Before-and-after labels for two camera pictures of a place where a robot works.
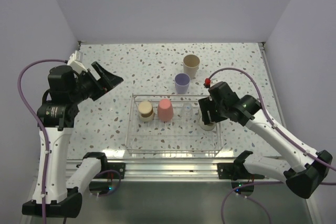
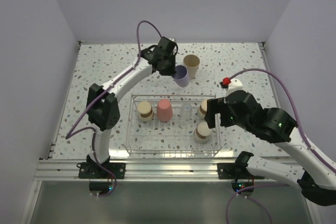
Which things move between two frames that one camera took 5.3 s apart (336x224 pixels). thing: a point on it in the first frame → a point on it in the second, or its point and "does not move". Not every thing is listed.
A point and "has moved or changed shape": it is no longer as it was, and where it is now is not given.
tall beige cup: (191, 65) does not move
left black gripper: (108, 81) → (171, 71)
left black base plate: (119, 167) does not move
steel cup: (146, 111) does not move
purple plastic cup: (182, 81) has moved or changed shape
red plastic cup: (165, 110) does not move
